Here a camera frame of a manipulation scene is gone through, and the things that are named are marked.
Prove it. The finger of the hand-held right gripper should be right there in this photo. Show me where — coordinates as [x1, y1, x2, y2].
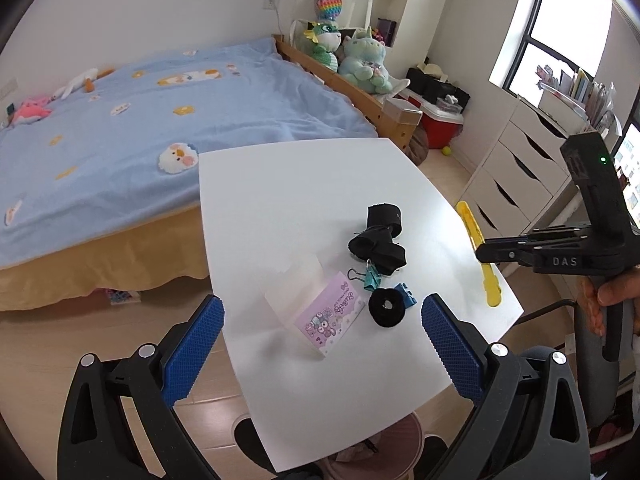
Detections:
[477, 226, 594, 252]
[475, 245, 540, 273]

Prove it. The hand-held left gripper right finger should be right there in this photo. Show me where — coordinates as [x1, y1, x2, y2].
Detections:
[421, 293, 592, 480]

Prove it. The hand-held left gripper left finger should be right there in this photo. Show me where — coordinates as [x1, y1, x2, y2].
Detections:
[56, 295, 226, 480]

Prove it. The yellow hair claw clip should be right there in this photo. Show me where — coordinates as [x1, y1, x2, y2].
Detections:
[456, 201, 502, 308]

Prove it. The pink trash bin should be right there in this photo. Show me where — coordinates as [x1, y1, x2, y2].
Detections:
[320, 412, 426, 480]

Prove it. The person's right hand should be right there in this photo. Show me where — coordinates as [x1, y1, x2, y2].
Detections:
[575, 266, 640, 337]

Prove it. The computer monitor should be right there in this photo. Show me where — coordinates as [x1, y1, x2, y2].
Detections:
[612, 122, 640, 226]

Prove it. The white drawer cabinet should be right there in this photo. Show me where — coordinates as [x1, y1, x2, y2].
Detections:
[457, 95, 581, 241]

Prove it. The black hair scrunchie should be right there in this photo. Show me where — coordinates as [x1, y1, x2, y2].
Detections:
[368, 288, 407, 329]

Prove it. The black chair base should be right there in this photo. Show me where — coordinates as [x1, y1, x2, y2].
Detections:
[234, 417, 268, 463]

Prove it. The row of books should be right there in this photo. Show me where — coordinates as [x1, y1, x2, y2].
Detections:
[537, 62, 623, 136]

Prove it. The teal binder clip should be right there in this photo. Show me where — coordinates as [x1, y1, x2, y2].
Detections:
[346, 266, 383, 292]

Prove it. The black face mask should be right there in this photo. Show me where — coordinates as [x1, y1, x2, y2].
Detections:
[348, 227, 407, 276]

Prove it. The pink printed box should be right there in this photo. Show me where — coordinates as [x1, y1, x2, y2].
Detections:
[264, 254, 366, 358]

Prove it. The beige bed skirt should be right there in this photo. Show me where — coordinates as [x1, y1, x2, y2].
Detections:
[0, 207, 213, 311]

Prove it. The black fabric sleeve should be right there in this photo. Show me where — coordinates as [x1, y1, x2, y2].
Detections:
[366, 203, 403, 238]

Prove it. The brown bean bag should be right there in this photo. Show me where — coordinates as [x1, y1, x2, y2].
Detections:
[407, 122, 430, 167]

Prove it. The red cooler box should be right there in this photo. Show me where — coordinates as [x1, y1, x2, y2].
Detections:
[412, 89, 465, 150]

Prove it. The clear plastic corner guard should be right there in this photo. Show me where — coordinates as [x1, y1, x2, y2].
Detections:
[382, 97, 423, 128]

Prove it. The window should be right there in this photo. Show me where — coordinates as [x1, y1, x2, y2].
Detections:
[489, 0, 621, 106]

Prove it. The black storage bag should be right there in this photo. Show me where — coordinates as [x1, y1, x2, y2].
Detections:
[405, 66, 471, 113]

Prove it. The bed with blue blanket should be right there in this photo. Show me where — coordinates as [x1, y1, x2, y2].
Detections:
[0, 36, 378, 271]

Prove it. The mint unicorn plush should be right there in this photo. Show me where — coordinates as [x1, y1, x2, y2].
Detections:
[337, 27, 393, 95]

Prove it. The dark green dragon plush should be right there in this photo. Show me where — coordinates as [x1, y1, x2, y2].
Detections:
[303, 21, 343, 68]

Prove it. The white loop fan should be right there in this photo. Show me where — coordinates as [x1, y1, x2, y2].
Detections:
[351, 0, 374, 31]

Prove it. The pink plush toy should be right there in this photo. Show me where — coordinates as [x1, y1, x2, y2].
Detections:
[11, 97, 53, 126]

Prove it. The white goose plush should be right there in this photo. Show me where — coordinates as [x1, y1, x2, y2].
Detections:
[52, 66, 116, 100]

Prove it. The wooden bed frame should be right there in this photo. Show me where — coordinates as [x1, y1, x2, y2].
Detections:
[272, 34, 426, 153]

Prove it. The white wall shelf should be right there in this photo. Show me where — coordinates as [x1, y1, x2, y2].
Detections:
[357, 0, 436, 68]

